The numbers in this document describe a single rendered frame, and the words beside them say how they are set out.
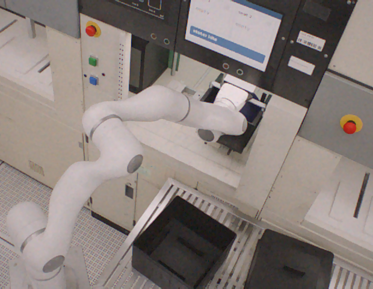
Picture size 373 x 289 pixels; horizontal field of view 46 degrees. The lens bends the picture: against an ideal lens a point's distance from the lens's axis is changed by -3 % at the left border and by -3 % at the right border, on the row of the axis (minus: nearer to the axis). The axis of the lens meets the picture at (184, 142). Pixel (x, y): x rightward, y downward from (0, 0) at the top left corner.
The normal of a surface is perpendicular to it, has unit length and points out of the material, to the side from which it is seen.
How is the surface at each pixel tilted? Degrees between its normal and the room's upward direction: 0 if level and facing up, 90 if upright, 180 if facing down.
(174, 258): 0
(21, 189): 0
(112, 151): 44
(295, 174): 90
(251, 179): 90
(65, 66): 90
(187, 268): 0
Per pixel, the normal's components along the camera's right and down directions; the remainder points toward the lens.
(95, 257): 0.12, -0.65
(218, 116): 0.22, -0.04
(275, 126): -0.45, 0.64
